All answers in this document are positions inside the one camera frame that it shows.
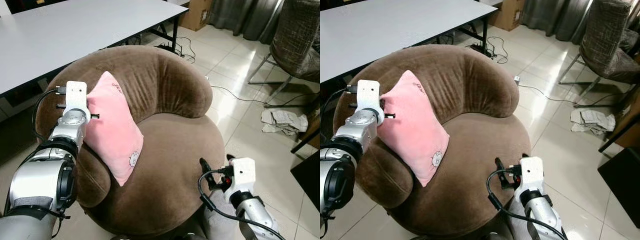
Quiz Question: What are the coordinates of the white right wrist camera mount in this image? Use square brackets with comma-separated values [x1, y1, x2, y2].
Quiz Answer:
[514, 156, 545, 197]
[223, 157, 256, 203]

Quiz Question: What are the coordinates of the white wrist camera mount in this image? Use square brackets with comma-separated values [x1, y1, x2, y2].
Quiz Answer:
[223, 157, 256, 203]
[64, 80, 93, 124]
[514, 156, 545, 197]
[356, 79, 386, 125]

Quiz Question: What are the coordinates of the brown round velvet sofa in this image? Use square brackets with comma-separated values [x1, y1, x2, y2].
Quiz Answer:
[332, 44, 532, 238]
[36, 45, 227, 237]

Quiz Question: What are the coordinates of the white table with black legs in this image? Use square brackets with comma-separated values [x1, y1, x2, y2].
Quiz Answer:
[320, 0, 499, 84]
[0, 0, 189, 98]

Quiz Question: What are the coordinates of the pink plush pillow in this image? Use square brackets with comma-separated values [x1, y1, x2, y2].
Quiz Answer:
[376, 70, 450, 188]
[82, 71, 144, 187]

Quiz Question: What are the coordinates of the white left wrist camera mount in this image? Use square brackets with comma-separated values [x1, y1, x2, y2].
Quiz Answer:
[64, 80, 93, 124]
[356, 79, 386, 125]

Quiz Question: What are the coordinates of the grey curtain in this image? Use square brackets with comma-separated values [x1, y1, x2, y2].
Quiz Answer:
[520, 0, 594, 44]
[207, 0, 287, 44]

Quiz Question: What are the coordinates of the brown cardboard box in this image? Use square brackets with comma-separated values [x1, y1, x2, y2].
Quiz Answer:
[178, 0, 214, 32]
[488, 0, 526, 32]

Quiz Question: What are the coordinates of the grey robot right leg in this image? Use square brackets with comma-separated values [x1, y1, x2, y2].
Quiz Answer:
[201, 200, 242, 240]
[504, 199, 532, 240]

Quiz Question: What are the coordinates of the brown fabric metal-frame chair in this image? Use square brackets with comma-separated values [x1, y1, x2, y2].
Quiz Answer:
[557, 0, 640, 109]
[247, 0, 321, 107]

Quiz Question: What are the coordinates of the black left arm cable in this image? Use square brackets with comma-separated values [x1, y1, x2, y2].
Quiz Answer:
[320, 86, 359, 126]
[31, 86, 68, 144]

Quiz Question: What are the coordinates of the thin grey floor cable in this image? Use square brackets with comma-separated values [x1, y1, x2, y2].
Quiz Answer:
[209, 85, 313, 108]
[518, 84, 623, 108]

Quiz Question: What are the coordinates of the wooden furniture with black leg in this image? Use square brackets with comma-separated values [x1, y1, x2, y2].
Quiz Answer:
[290, 111, 321, 154]
[598, 94, 640, 154]

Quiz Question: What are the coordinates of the black power strip with cables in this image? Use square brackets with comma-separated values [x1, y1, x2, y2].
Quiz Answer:
[464, 35, 509, 64]
[154, 35, 197, 64]

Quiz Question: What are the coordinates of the black flat floor object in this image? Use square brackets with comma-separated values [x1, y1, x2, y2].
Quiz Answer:
[597, 146, 640, 217]
[290, 149, 321, 212]

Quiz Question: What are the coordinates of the crumpled white cloth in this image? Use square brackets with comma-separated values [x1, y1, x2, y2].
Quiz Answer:
[260, 108, 310, 137]
[570, 108, 617, 136]

